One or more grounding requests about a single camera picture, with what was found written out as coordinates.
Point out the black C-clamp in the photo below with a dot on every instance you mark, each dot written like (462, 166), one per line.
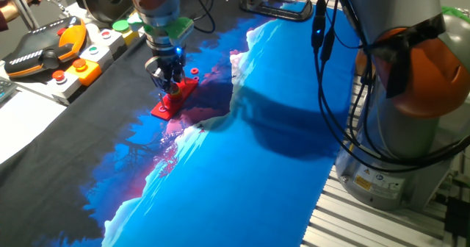
(279, 13)

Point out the aluminium frame post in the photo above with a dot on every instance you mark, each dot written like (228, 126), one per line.
(22, 8)

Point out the orange box orange button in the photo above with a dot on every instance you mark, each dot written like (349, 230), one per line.
(86, 76)

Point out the white box red mushroom button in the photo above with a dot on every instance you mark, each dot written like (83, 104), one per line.
(64, 87)

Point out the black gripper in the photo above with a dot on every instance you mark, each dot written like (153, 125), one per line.
(170, 59)

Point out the person's forearm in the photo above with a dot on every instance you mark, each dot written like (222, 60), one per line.
(7, 13)

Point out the open cardboard box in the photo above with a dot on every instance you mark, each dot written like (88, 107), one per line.
(361, 61)

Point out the black filament spool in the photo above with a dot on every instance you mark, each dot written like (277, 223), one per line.
(103, 0)

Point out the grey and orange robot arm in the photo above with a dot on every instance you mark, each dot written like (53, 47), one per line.
(404, 136)

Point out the printed landscape cloth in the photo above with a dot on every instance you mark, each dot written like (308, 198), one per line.
(238, 173)

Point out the red Hanoi base with pegs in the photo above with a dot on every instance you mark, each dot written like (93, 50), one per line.
(185, 90)

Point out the green fabric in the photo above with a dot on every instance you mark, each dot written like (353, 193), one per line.
(457, 14)

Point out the black keyboard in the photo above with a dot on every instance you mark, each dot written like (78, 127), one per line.
(5, 89)

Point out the yellow box green button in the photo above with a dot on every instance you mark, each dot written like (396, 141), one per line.
(128, 35)

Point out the black orange teach pendant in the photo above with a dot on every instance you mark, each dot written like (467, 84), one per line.
(40, 48)

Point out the white paper sheet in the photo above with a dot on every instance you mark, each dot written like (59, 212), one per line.
(25, 125)

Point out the white box green button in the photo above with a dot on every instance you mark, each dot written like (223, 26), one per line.
(99, 57)

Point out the white box small red button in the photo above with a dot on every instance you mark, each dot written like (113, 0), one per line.
(112, 41)

